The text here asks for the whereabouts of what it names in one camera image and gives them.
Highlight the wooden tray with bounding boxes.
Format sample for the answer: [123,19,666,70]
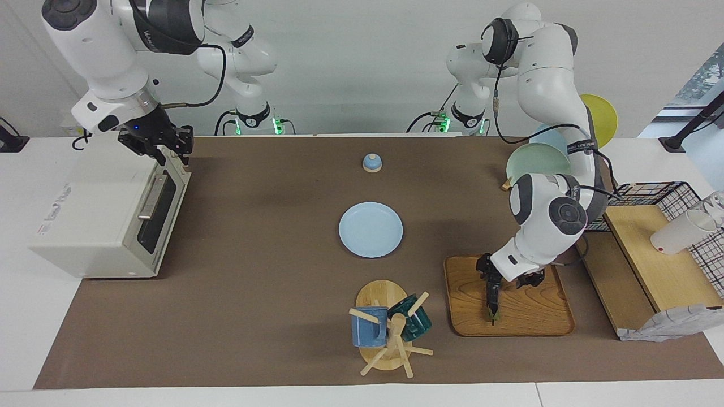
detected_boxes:
[444,254,576,337]

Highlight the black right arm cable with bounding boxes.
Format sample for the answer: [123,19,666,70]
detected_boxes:
[130,0,227,109]

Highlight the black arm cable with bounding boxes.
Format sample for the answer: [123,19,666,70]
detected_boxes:
[480,20,623,198]
[130,0,227,109]

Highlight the wooden shelf box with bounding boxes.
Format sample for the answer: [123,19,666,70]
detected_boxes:
[571,205,724,340]

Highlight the grey white checked cloth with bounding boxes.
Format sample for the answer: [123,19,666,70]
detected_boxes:
[618,304,724,343]

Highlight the yellow plate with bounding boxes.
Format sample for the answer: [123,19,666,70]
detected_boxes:
[580,94,618,149]

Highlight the black right base cable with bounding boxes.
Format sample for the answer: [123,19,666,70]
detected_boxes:
[214,109,238,136]

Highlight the clear glass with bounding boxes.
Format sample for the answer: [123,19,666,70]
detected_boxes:
[701,191,724,227]

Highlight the black table clamp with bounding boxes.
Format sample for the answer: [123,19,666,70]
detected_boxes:
[0,118,30,153]

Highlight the black left base cable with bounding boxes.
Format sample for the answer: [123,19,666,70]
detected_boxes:
[406,85,459,133]

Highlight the light blue racked plate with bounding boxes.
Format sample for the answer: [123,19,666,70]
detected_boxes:
[529,129,569,156]

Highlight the brown table mat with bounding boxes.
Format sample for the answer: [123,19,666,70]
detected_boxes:
[33,136,724,391]

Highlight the blue mug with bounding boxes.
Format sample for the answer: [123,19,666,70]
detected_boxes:
[351,306,390,348]

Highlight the black wire basket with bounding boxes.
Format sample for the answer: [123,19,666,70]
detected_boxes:
[583,181,724,297]

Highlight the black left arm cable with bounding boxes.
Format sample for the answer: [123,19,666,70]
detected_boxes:
[480,20,623,198]

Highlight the pale green plate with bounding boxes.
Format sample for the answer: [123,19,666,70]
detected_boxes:
[506,142,573,196]

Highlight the black base cable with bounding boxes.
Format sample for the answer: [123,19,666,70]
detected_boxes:
[406,85,459,133]
[214,109,238,136]

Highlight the white cup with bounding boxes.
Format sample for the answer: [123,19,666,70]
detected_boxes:
[650,209,719,255]

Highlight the dark purple eggplant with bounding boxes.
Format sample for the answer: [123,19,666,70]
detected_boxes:
[486,283,502,327]

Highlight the wooden mug tree stand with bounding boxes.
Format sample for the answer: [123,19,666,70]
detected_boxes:
[348,280,434,378]

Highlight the dark green mug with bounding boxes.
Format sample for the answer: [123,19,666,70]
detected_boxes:
[387,294,432,341]

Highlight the white toaster oven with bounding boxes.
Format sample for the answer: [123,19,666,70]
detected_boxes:
[28,136,192,279]

